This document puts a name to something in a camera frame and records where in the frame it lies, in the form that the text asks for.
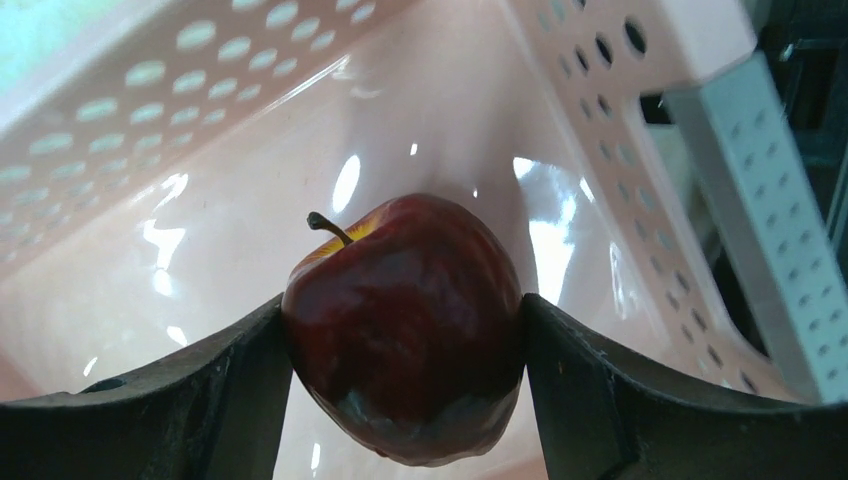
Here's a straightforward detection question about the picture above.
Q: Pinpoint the pink plastic basket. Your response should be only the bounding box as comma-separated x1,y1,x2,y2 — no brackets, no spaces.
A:
0,0,848,480

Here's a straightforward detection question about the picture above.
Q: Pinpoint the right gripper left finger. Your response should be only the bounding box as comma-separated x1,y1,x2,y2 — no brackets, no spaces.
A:
1,298,292,479

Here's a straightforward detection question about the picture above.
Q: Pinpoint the dark purple plum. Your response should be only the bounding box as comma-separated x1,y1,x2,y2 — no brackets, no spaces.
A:
281,193,527,467

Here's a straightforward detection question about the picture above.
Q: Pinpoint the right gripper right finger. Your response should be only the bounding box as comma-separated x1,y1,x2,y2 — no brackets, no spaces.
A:
521,294,847,479

